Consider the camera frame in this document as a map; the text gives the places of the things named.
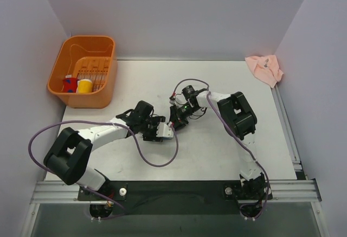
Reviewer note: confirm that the red rolled towel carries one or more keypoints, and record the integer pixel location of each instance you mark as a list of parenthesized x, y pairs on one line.
[(70, 84)]

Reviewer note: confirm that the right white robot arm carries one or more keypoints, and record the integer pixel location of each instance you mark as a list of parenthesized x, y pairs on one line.
[(239, 121)]

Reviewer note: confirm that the orange plastic basket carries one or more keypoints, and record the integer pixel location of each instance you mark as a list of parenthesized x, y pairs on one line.
[(85, 57)]

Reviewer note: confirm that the pink crumpled towel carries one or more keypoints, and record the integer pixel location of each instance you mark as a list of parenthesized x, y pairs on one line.
[(265, 68)]

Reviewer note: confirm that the yellow rolled towel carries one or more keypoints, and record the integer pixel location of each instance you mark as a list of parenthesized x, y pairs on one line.
[(84, 86)]

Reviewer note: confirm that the aluminium frame rail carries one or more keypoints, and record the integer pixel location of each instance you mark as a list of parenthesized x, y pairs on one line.
[(55, 192)]

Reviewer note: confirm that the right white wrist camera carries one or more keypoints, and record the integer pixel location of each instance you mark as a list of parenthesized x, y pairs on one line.
[(172, 100)]

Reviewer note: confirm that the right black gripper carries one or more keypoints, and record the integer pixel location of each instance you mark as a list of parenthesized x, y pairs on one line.
[(177, 117)]

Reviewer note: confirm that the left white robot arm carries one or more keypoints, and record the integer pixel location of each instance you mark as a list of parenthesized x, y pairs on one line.
[(69, 155)]

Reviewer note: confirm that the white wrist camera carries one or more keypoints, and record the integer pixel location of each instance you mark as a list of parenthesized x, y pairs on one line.
[(164, 129), (172, 100)]

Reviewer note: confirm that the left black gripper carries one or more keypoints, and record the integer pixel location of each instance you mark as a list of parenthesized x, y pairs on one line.
[(151, 134)]

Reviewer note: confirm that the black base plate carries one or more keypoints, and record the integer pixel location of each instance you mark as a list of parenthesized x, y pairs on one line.
[(185, 205)]

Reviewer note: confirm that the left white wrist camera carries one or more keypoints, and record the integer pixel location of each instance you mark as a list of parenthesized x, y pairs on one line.
[(164, 129)]

